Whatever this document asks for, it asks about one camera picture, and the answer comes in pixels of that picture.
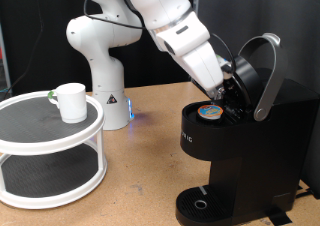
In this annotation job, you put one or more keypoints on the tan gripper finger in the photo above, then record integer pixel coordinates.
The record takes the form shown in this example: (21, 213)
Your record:
(213, 92)

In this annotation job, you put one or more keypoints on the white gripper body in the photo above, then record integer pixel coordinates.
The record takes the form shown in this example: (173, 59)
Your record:
(200, 66)

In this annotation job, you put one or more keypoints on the coffee pod orange blue lid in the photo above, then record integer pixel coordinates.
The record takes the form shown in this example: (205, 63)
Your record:
(210, 111)

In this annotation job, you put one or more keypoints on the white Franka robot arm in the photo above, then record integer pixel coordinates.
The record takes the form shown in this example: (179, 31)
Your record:
(106, 69)

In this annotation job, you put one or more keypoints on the black Keurig coffee machine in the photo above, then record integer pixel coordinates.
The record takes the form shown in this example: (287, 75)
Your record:
(266, 152)

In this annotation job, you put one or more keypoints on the black square lid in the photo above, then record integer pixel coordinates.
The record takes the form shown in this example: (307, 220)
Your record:
(250, 9)

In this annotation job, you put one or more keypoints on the white mug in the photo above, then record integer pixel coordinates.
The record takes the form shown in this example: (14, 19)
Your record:
(71, 102)

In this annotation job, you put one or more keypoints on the black tape strip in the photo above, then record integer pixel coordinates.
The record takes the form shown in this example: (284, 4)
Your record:
(278, 216)

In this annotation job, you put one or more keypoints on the black curtain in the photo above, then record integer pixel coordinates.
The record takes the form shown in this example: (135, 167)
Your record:
(50, 6)

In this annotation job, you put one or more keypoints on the white two-tier turntable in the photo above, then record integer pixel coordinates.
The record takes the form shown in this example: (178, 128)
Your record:
(50, 142)

